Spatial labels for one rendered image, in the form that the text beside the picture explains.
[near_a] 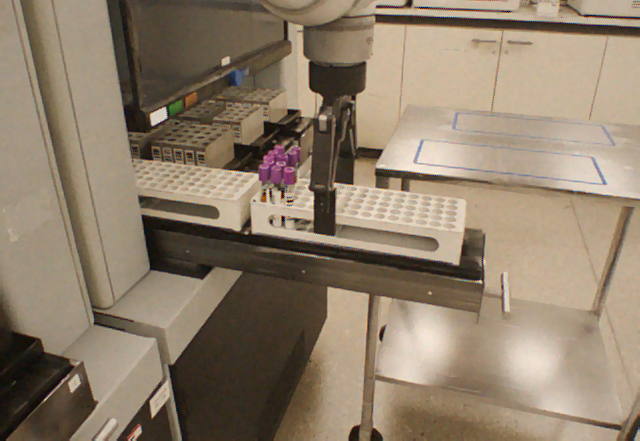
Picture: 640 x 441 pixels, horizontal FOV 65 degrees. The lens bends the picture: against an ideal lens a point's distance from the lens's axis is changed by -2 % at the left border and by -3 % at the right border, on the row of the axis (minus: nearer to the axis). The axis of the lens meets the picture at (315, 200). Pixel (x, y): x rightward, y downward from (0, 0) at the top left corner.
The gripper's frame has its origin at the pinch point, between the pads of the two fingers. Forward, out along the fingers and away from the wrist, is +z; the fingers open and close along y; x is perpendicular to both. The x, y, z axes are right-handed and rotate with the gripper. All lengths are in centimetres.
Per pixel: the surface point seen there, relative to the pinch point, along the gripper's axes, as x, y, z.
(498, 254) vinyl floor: -38, 138, 86
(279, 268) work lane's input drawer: 6.4, -6.6, 8.4
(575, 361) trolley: -51, 44, 58
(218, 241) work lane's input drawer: 15.8, -6.6, 5.5
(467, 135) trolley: -18, 48, 4
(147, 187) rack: 28.3, -4.5, -0.6
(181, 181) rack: 24.5, -0.9, -0.6
